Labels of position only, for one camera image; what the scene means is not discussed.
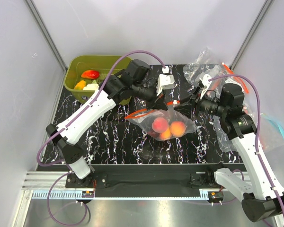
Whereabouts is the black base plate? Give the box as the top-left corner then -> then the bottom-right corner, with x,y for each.
65,163 -> 230,189

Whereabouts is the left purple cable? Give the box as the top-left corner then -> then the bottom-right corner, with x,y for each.
36,50 -> 168,227

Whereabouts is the yellow-orange mango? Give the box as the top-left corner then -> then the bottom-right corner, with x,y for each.
74,80 -> 87,90

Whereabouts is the dark red plum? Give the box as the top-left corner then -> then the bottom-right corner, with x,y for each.
147,131 -> 160,138

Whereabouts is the clear bag pile upper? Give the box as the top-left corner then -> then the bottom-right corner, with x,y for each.
183,48 -> 249,101

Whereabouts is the clear bag blue zipper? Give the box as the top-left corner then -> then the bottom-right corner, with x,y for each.
214,104 -> 284,152

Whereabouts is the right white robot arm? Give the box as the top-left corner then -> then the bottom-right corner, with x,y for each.
175,83 -> 284,222

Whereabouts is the orange-red peach top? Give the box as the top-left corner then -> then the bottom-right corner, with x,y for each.
159,128 -> 172,141

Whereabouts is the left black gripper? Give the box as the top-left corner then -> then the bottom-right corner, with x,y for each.
132,81 -> 169,111

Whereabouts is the orange peach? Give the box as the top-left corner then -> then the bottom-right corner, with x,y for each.
170,121 -> 186,138

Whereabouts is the clear bag orange zipper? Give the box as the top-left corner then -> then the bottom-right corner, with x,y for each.
125,100 -> 197,141

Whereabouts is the pink peach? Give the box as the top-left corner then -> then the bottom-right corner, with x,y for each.
151,117 -> 169,133

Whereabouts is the black marble mat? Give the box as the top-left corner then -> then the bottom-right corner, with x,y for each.
53,65 -> 243,164

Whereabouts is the red pepper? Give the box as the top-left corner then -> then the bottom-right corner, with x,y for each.
81,70 -> 100,79

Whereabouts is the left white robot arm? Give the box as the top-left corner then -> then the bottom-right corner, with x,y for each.
46,59 -> 164,187

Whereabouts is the aluminium frame rail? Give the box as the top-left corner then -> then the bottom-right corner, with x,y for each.
24,0 -> 68,73

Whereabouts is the white cauliflower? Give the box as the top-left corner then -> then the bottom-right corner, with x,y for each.
83,83 -> 99,91

